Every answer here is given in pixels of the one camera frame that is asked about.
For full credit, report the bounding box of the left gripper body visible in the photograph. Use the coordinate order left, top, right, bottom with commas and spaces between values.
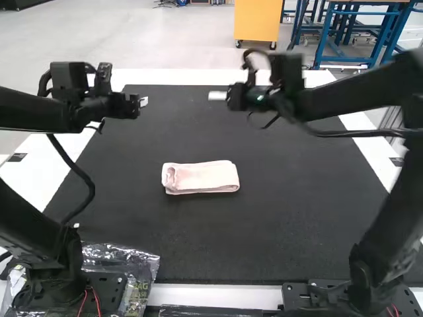
105, 92, 141, 120

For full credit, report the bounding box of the blue metal frame cart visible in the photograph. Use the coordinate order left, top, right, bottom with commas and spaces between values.
286, 0, 331, 51
312, 0, 423, 71

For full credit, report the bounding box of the silver foil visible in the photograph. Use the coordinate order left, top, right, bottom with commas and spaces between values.
6, 242, 161, 317

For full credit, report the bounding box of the black mat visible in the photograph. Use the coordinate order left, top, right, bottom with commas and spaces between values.
42, 84, 393, 285

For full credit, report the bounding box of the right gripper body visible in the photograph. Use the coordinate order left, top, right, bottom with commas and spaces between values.
227, 82, 248, 112

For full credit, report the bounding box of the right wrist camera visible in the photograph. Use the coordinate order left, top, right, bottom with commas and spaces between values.
246, 85, 270, 106

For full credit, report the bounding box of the yellow wheeled cabinet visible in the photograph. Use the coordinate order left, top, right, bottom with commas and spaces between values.
233, 0, 284, 50

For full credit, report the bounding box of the black cable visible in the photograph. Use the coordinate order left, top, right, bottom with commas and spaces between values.
46, 131, 96, 229
247, 110, 280, 130
287, 115, 410, 138
242, 48, 275, 79

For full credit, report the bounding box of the pale towel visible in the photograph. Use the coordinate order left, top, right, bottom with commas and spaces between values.
161, 159, 241, 196

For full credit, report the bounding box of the dark base panel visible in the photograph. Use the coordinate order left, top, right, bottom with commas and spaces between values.
82, 271, 130, 313
280, 279, 423, 317

